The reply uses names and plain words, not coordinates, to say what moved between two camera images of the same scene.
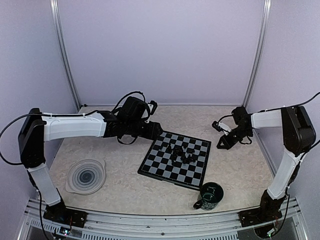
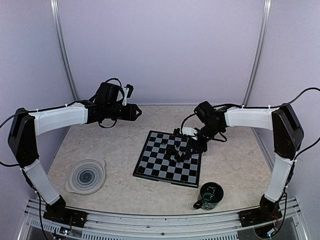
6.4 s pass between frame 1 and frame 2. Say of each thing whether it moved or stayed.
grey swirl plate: stayed
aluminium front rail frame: stayed
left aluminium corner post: stayed
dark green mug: stayed
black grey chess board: moved
